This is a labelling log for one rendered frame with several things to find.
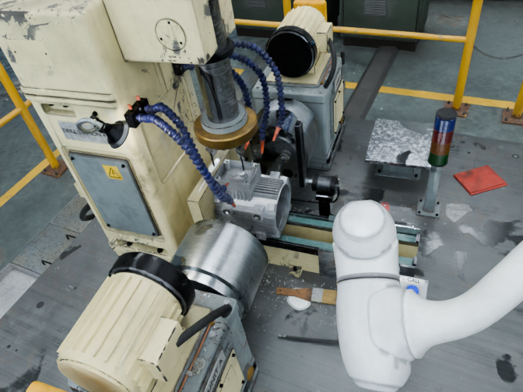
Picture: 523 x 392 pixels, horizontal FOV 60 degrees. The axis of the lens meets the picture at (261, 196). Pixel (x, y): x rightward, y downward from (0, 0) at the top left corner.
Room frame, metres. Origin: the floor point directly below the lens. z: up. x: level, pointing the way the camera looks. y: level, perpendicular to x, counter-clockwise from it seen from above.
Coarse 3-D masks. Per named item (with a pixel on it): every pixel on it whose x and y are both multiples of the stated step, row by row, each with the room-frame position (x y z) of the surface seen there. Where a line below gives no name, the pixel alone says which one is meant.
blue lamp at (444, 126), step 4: (436, 116) 1.08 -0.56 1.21; (436, 120) 1.07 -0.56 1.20; (440, 120) 1.06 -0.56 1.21; (444, 120) 1.10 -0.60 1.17; (448, 120) 1.09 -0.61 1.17; (452, 120) 1.04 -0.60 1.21; (436, 124) 1.07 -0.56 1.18; (440, 124) 1.05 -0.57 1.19; (444, 124) 1.05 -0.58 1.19; (448, 124) 1.04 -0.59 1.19; (452, 124) 1.04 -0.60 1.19; (436, 128) 1.06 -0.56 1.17; (440, 128) 1.05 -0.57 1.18; (444, 128) 1.04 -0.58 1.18; (448, 128) 1.04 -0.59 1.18; (452, 128) 1.05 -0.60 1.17; (444, 132) 1.04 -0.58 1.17
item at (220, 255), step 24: (192, 240) 0.80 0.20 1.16; (216, 240) 0.78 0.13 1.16; (240, 240) 0.78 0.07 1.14; (192, 264) 0.71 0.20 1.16; (216, 264) 0.71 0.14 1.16; (240, 264) 0.72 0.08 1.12; (264, 264) 0.76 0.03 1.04; (216, 288) 0.65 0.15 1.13; (240, 288) 0.66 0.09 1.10; (240, 312) 0.63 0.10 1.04
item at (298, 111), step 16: (272, 112) 1.31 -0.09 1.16; (288, 112) 1.30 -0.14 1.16; (304, 112) 1.32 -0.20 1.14; (272, 128) 1.23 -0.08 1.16; (288, 128) 1.22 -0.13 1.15; (304, 128) 1.25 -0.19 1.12; (256, 144) 1.25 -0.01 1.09; (272, 144) 1.22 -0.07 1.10; (288, 144) 1.20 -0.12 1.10; (304, 144) 1.20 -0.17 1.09; (256, 160) 1.26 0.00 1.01; (272, 160) 1.23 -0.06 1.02; (288, 160) 1.17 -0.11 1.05; (288, 176) 1.20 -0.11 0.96
